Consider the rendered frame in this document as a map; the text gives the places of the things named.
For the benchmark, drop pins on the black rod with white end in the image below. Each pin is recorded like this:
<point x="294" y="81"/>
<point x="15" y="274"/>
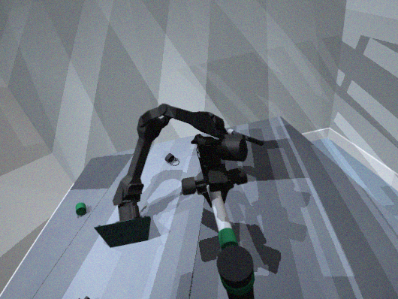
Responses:
<point x="251" y="139"/>

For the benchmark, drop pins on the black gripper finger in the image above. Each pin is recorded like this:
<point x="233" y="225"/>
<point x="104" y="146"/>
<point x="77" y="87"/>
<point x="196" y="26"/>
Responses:
<point x="206" y="195"/>
<point x="224" y="194"/>

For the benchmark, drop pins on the green cylinder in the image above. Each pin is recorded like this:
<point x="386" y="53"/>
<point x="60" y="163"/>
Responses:
<point x="80" y="209"/>

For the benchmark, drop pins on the green cup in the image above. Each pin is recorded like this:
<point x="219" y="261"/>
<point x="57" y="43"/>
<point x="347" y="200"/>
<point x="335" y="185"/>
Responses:
<point x="227" y="238"/>

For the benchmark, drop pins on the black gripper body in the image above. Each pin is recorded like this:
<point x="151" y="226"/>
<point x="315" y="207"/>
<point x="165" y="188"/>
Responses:
<point x="190" y="186"/>

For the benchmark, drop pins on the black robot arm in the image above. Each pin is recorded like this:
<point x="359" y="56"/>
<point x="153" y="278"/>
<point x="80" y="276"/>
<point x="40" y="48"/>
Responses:
<point x="231" y="147"/>

